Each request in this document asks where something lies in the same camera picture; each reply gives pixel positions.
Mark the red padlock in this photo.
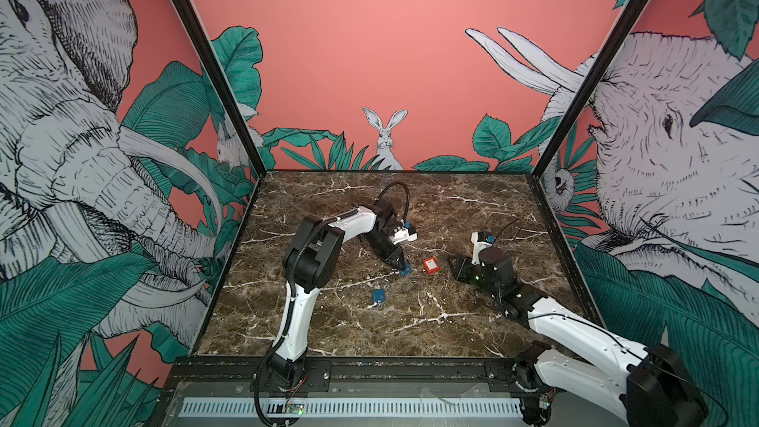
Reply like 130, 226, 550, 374
423, 257, 441, 274

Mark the blue padlock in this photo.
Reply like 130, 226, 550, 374
372, 289, 387, 308
399, 263, 412, 277

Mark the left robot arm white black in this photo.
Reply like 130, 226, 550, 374
259, 199, 417, 391

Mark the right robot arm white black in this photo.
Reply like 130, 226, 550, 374
448, 241, 709, 426

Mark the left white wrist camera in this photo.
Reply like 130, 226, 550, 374
387, 221, 418, 244

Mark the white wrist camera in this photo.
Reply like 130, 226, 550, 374
387, 221, 418, 244
470, 231, 495, 265

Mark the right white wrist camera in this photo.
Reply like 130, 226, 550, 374
470, 231, 495, 265

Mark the black front mounting rail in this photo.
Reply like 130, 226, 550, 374
165, 355, 559, 395

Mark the white slotted cable duct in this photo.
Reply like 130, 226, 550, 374
178, 397, 522, 419

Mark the right black frame post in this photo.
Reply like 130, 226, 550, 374
531, 0, 649, 180

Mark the black frame post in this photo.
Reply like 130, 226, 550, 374
171, 0, 267, 178
531, 0, 649, 180

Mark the left black frame post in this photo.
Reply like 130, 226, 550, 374
171, 0, 267, 178

